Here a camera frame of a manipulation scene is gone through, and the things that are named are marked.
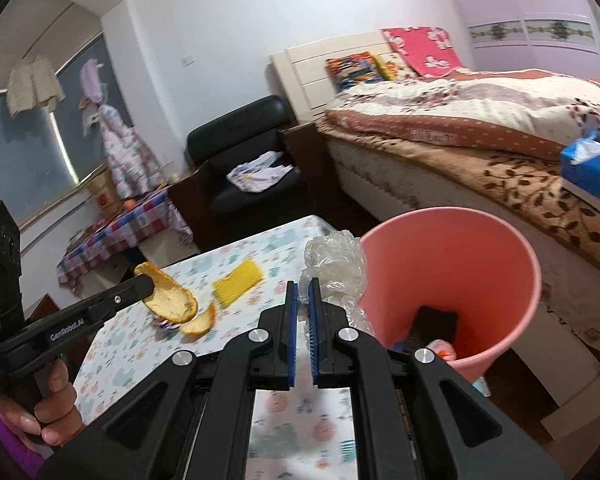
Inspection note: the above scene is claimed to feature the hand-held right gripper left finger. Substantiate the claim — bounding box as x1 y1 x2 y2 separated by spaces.
37 281 299 480

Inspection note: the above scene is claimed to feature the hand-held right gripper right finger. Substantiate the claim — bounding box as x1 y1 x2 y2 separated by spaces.
307 277 566 480

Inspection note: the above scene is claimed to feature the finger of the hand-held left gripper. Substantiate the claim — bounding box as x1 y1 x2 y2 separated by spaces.
77 275 157 326

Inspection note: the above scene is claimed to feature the brown peel piece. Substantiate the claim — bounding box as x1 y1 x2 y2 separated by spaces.
134 261 198 323
180 302 217 337

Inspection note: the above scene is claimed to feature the clear plastic bag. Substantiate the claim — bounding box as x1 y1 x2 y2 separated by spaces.
299 231 376 341

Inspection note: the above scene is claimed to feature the orange and white plastic bag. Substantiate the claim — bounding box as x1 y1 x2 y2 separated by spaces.
425 340 456 363

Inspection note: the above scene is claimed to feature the pink plastic bucket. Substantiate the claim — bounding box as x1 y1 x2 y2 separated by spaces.
357 208 543 378

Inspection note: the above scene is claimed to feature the person's left hand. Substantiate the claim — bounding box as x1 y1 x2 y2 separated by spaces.
0 360 86 448

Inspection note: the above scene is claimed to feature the dark wooden cabinet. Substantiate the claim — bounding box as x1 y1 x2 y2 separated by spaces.
22 292 61 331

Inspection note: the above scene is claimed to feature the checked tablecloth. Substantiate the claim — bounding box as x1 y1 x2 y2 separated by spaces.
56 190 193 296

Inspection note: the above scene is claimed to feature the yellow foam net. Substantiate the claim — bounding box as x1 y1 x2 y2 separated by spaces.
212 258 266 309

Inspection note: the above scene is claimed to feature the brown paper bag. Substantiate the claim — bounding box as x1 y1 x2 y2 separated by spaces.
87 170 123 211

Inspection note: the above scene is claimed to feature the dark wooden side table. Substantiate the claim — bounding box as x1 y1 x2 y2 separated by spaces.
167 167 216 251

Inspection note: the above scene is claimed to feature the dark flat item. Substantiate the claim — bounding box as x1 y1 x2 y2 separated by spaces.
407 306 458 348

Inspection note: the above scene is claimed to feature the printed puffer jacket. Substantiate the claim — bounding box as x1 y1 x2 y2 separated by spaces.
99 105 162 198

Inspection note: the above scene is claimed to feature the pale crumpled garment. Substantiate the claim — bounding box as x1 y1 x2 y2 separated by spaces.
226 151 293 193

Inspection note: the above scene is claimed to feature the dark wooden nightstand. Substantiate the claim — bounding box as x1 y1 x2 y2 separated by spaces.
280 122 351 216

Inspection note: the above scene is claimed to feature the black leather armchair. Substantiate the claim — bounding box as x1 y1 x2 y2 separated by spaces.
186 95 306 221

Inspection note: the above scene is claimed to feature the lilac plush hat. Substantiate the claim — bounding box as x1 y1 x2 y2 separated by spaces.
78 58 106 136

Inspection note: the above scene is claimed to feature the cream hanging jacket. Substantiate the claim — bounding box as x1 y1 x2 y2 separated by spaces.
6 57 67 118

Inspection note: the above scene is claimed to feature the bed with patterned quilts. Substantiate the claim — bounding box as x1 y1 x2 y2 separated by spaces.
271 30 600 441

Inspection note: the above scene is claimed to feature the colourful printed pillow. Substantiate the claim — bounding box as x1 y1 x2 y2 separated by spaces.
326 51 381 92

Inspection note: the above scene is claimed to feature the yellow floral pillow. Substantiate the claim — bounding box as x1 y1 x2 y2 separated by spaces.
372 52 421 81

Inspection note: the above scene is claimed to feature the patchwork floral quilt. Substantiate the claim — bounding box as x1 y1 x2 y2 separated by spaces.
325 67 600 161

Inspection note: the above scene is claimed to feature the pink floral towel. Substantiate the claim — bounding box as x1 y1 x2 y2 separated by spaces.
382 26 466 77

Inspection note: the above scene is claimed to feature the blue tissue box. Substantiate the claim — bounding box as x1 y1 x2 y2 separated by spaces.
560 130 600 223

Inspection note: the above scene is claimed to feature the pale lilac wardrobe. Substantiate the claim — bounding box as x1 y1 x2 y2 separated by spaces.
440 0 600 78

